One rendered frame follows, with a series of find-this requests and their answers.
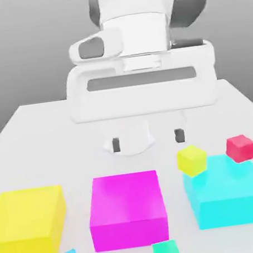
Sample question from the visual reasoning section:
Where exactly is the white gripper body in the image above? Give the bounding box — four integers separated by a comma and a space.
60, 38, 222, 125

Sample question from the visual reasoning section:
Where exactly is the small yellow cube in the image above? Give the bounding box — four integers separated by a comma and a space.
175, 143, 210, 179

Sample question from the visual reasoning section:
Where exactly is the small red cube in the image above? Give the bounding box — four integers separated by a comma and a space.
223, 133, 253, 166

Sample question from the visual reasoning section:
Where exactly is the large magenta box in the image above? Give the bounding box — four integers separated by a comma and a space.
83, 169, 172, 253

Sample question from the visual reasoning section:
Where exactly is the large cyan box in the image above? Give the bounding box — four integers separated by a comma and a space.
180, 150, 253, 233

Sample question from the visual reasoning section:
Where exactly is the large yellow box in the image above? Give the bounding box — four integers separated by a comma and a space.
0, 184, 72, 253

